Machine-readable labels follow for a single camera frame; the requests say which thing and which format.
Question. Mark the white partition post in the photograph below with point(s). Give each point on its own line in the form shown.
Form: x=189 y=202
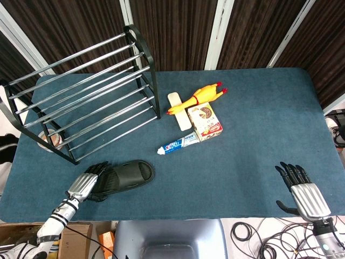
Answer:
x=126 y=13
x=291 y=35
x=24 y=40
x=218 y=32

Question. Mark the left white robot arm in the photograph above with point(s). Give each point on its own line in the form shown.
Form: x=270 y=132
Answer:
x=55 y=221

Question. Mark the orange foam block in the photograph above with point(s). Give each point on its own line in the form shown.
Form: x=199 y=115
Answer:
x=106 y=240

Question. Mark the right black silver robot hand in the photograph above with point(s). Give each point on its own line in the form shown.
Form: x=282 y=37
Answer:
x=310 y=198

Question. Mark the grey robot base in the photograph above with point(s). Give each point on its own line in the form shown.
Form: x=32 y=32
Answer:
x=169 y=237

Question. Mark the beige flat wooden board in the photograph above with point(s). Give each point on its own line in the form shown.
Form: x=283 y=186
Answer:
x=183 y=120

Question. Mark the blue felt table cover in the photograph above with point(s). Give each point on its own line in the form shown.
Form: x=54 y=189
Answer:
x=242 y=162

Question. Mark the black rubber slipper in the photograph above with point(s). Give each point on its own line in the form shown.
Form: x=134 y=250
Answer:
x=129 y=175

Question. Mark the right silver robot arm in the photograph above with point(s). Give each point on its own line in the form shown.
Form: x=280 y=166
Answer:
x=327 y=240

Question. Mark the brown cardboard box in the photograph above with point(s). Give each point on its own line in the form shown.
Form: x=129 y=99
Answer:
x=75 y=240

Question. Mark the yellow rubber chicken toy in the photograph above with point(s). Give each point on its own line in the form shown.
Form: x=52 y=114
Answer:
x=202 y=95

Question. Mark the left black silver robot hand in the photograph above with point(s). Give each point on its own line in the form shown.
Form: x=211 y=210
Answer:
x=83 y=184

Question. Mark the blue white toothpaste tube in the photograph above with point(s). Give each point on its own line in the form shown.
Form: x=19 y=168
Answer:
x=178 y=144

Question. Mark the snack box with cake print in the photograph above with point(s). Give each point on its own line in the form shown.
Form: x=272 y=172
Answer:
x=206 y=121

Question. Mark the black chair seat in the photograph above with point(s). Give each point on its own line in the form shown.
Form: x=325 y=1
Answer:
x=8 y=148

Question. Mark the black metal shoe rack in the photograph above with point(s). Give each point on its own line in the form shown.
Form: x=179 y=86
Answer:
x=81 y=81

